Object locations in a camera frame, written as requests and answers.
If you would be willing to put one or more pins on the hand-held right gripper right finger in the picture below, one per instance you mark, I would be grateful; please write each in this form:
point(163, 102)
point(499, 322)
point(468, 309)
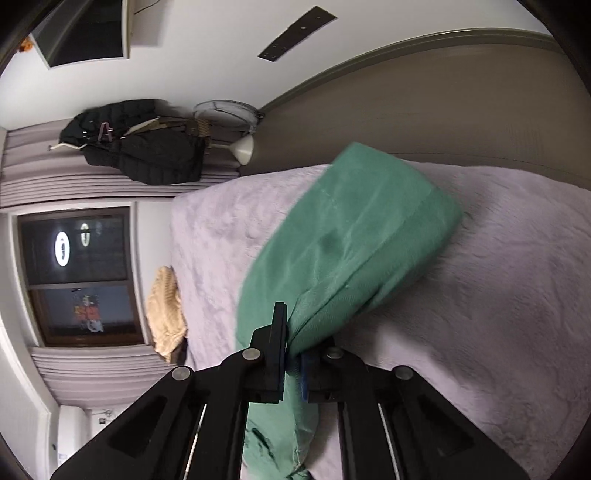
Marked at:
point(305, 376)

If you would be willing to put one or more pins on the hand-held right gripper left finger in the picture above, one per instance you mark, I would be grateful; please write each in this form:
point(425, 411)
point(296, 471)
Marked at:
point(277, 344)

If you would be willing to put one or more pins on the green shirt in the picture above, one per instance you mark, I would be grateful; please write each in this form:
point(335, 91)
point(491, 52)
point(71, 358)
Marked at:
point(360, 230)

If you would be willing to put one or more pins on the beige quilted jacket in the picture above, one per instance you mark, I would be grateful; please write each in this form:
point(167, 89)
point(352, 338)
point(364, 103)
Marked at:
point(165, 309)

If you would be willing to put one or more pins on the grey pleated curtain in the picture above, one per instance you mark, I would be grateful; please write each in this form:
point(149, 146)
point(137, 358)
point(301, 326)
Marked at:
point(46, 180)
point(101, 374)

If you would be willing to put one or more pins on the lavender plush blanket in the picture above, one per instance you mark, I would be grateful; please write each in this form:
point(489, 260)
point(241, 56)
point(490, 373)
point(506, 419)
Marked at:
point(485, 300)

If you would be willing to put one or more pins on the white cone lamp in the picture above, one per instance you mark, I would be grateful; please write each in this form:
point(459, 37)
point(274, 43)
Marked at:
point(242, 148)

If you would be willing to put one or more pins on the dark framed window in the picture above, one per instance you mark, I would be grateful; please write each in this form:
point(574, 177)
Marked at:
point(78, 277)

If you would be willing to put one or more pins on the white air conditioner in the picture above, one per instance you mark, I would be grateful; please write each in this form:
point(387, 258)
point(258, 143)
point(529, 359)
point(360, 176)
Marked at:
point(71, 436)

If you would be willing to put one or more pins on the black puffer jacket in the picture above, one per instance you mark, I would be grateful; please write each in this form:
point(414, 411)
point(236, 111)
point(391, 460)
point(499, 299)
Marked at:
point(152, 152)

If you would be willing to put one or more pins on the taupe padded headboard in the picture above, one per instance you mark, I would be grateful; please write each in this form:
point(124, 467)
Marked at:
point(415, 106)

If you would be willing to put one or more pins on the black ceiling plate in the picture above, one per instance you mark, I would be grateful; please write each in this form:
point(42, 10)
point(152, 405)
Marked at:
point(298, 33)

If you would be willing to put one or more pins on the dark wall screen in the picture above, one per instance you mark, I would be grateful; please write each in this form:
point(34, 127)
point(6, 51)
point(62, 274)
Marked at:
point(85, 39)

